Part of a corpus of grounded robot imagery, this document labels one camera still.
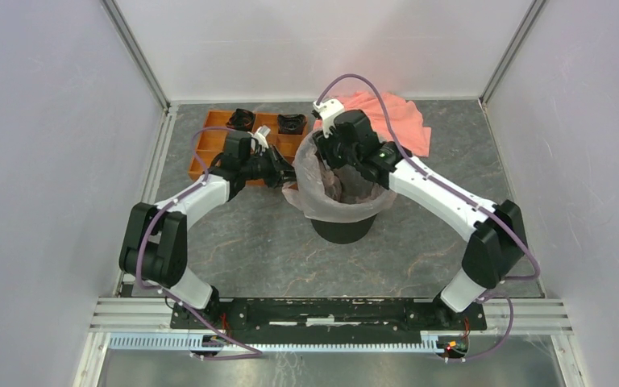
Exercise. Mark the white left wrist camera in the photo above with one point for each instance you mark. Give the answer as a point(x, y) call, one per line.
point(261, 136)

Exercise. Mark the black trash bin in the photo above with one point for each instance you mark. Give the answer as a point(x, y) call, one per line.
point(343, 233)

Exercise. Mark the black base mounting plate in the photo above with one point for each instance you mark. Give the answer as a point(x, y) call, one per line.
point(339, 320)

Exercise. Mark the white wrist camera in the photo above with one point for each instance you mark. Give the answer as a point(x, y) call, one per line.
point(261, 136)
point(327, 111)

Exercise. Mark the pink plastic trash bag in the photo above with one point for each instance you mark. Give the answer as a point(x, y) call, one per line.
point(335, 196)

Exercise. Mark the black rolled belt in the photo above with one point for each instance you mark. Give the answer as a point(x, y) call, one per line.
point(291, 124)
point(241, 120)

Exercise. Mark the black rolled belt right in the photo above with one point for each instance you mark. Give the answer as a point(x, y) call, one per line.
point(291, 124)

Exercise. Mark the salmon pink cloth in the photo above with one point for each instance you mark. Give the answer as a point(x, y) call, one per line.
point(405, 118)

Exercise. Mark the aluminium frame rail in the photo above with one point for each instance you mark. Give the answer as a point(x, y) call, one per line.
point(151, 323)

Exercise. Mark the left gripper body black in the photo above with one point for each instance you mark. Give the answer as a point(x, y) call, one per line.
point(264, 168)

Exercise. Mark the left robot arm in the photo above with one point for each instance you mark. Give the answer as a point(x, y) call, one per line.
point(155, 244)

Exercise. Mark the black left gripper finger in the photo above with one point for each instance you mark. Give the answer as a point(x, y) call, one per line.
point(278, 162)
point(285, 177)

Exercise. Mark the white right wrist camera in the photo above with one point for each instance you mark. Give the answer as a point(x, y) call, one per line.
point(327, 111)

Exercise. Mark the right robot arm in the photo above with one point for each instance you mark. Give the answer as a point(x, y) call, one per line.
point(495, 234)

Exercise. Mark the orange compartment tray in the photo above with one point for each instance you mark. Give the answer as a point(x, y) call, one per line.
point(213, 144)

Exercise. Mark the black rolled belt left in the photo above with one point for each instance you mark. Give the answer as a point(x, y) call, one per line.
point(241, 120)

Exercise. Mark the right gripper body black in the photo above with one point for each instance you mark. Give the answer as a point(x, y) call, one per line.
point(332, 151)

